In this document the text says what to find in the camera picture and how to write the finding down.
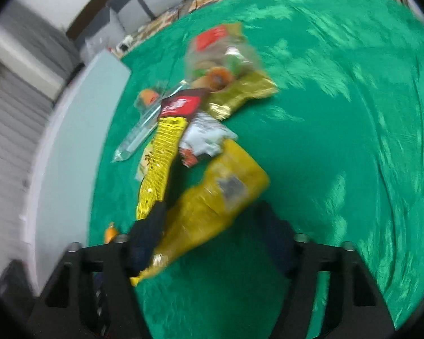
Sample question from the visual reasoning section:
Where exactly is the small orange snack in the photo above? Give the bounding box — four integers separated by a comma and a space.
104, 222, 119, 244

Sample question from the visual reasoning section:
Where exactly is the grey curtain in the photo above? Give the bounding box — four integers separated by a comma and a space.
0, 0, 78, 279

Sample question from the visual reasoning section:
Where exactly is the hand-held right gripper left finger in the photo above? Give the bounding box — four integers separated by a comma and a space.
25, 201, 168, 339

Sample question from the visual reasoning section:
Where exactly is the floral bed sheet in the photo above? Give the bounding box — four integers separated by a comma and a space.
111, 0, 386, 59

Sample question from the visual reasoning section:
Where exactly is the large yellow snack packet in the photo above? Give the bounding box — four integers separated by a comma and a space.
131, 139, 271, 286

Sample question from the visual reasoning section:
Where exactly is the pale blue board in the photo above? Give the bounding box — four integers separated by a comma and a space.
32, 49, 131, 295

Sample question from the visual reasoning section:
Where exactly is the yellow striped snack packet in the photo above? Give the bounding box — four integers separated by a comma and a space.
136, 115, 188, 220

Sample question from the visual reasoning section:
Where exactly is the grey strapped pillow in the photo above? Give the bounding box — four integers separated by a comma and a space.
106, 0, 195, 39

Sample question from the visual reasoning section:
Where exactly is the grey white snack packet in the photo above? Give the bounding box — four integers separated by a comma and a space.
178, 111, 239, 168

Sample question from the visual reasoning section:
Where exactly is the clear snack bag red label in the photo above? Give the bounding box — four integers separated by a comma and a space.
184, 23, 262, 90

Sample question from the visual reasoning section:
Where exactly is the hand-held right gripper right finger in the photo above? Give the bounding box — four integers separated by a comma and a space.
256, 201, 398, 339

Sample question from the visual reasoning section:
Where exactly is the small orange snack packet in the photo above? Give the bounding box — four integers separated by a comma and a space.
136, 88, 161, 108

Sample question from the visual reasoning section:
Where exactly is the long clear snack packet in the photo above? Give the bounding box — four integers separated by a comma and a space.
112, 81, 188, 163

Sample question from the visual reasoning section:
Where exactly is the white power strip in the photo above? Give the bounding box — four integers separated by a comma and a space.
115, 35, 135, 52

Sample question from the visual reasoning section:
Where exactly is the beige snack packet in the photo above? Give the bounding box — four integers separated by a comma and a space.
136, 141, 156, 182

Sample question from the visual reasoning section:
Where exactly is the clear plastic bag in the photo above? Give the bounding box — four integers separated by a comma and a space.
81, 37, 108, 60

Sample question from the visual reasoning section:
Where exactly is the dark red snack packet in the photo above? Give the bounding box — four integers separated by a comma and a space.
159, 90, 211, 119

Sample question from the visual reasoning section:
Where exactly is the gold snack packet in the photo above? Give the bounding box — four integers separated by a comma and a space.
205, 71, 280, 121

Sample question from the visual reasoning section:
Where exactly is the green floral blanket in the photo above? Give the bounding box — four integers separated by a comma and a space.
86, 0, 424, 339

